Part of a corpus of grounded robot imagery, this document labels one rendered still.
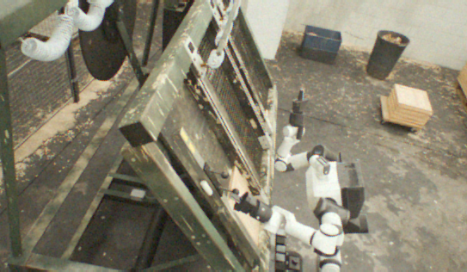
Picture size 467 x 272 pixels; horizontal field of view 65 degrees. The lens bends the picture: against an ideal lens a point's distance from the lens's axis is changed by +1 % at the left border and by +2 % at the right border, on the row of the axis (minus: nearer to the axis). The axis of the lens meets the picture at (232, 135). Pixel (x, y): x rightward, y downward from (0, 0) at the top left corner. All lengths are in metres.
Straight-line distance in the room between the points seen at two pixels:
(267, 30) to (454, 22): 3.31
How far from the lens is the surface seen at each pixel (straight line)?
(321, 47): 6.29
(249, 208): 1.69
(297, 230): 1.69
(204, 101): 1.87
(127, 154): 1.36
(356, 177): 2.06
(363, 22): 7.26
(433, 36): 7.53
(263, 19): 5.82
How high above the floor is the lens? 2.71
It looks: 39 degrees down
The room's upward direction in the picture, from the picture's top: 11 degrees clockwise
